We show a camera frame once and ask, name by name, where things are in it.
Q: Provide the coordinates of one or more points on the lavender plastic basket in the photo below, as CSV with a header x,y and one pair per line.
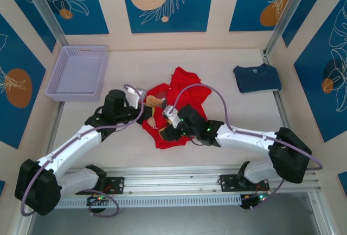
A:
x,y
76,75

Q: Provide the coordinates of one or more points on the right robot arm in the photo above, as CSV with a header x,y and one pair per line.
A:
x,y
244,140

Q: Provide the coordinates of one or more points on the blue poster orange fern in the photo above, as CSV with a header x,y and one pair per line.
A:
x,y
244,2

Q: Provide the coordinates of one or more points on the red t-shirt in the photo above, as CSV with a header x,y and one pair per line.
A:
x,y
187,91

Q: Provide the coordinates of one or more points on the aluminium corner post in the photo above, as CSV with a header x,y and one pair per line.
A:
x,y
45,10
288,10

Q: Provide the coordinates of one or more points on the folded navy t-shirt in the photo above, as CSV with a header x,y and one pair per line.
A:
x,y
257,79

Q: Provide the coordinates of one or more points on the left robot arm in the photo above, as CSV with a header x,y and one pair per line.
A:
x,y
76,143

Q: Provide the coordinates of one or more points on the aluminium mounting rail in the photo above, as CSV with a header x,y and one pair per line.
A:
x,y
173,181

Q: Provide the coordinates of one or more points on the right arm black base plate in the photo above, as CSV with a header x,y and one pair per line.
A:
x,y
227,183

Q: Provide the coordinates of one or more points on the blue floral wall poster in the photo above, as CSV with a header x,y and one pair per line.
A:
x,y
309,97
11,126
311,2
33,15

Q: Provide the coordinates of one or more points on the blue poster white lily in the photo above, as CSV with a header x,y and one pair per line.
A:
x,y
95,15

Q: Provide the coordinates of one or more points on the grey metal shelf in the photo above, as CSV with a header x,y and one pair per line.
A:
x,y
173,221

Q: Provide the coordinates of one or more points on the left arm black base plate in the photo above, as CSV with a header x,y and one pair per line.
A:
x,y
116,185

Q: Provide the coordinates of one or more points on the blue poster beige circle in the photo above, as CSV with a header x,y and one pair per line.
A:
x,y
189,15

